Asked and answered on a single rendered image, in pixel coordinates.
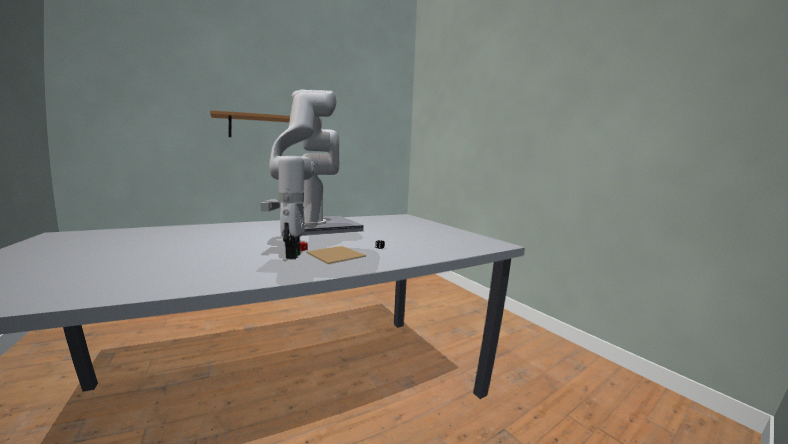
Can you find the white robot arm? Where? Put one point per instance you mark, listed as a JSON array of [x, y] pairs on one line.
[[298, 180]]

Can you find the tan square mat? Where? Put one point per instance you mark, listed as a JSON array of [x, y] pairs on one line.
[[335, 254]]

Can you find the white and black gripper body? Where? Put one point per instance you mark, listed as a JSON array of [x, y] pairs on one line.
[[292, 213]]

